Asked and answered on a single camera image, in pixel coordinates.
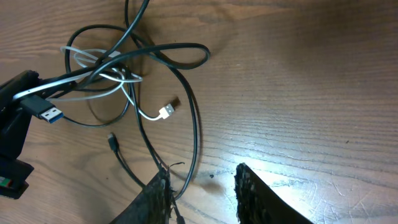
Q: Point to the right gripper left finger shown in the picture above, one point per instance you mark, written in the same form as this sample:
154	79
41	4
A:
152	205

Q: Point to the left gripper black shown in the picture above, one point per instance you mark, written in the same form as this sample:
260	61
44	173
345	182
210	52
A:
15	120

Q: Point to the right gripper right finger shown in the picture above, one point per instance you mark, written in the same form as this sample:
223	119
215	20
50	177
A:
258	203

